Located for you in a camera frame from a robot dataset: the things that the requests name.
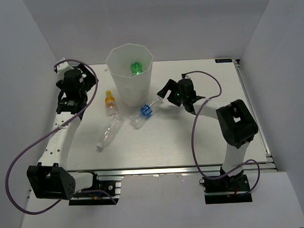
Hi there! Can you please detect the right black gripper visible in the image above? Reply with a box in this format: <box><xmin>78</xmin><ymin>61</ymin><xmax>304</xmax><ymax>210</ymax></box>
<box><xmin>156</xmin><ymin>79</ymin><xmax>186</xmax><ymax>108</ymax></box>

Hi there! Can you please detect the green plastic bottle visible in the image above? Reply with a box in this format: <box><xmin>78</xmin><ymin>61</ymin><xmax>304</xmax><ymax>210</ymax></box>
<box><xmin>129</xmin><ymin>61</ymin><xmax>143</xmax><ymax>77</ymax></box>

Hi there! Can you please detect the clear bottle blue label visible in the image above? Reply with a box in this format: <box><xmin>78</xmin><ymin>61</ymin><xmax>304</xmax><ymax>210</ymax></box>
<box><xmin>130</xmin><ymin>96</ymin><xmax>163</xmax><ymax>129</ymax></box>

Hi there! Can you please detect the clear bottle orange cap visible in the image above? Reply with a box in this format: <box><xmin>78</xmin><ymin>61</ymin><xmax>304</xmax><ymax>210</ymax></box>
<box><xmin>105</xmin><ymin>90</ymin><xmax>118</xmax><ymax>116</ymax></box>

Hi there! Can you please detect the long clear plastic bottle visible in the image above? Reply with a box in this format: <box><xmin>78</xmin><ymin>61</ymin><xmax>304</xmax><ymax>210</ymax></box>
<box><xmin>96</xmin><ymin>112</ymin><xmax>124</xmax><ymax>151</ymax></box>

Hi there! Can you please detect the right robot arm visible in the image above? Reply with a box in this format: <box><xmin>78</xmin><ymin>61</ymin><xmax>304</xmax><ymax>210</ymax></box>
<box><xmin>157</xmin><ymin>78</ymin><xmax>259</xmax><ymax>191</ymax></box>

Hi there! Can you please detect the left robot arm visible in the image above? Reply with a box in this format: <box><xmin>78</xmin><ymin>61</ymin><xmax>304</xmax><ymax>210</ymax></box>
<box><xmin>26</xmin><ymin>63</ymin><xmax>100</xmax><ymax>200</ymax></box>

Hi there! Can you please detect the white octagonal plastic bin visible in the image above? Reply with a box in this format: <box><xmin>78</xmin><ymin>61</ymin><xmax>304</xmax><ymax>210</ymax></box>
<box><xmin>106</xmin><ymin>43</ymin><xmax>154</xmax><ymax>107</ymax></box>

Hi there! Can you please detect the blue sticker right corner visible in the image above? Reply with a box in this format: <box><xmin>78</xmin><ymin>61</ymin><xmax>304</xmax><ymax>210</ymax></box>
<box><xmin>215</xmin><ymin>58</ymin><xmax>233</xmax><ymax>63</ymax></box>

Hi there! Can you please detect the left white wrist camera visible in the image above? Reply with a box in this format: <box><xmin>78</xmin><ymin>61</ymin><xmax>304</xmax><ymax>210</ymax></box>
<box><xmin>53</xmin><ymin>57</ymin><xmax>73</xmax><ymax>75</ymax></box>

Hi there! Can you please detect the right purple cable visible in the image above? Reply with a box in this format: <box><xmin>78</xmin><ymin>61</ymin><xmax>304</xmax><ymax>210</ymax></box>
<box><xmin>184</xmin><ymin>68</ymin><xmax>261</xmax><ymax>197</ymax></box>

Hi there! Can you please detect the aluminium front rail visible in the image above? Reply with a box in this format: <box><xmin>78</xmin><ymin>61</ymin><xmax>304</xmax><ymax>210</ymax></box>
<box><xmin>63</xmin><ymin>161</ymin><xmax>277</xmax><ymax>180</ymax></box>

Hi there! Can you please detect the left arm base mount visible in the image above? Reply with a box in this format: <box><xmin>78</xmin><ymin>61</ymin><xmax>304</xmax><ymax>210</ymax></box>
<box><xmin>69</xmin><ymin>177</ymin><xmax>122</xmax><ymax>207</ymax></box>

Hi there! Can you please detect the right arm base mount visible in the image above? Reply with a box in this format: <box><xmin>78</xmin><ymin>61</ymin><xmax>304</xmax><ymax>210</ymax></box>
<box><xmin>199</xmin><ymin>168</ymin><xmax>253</xmax><ymax>205</ymax></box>

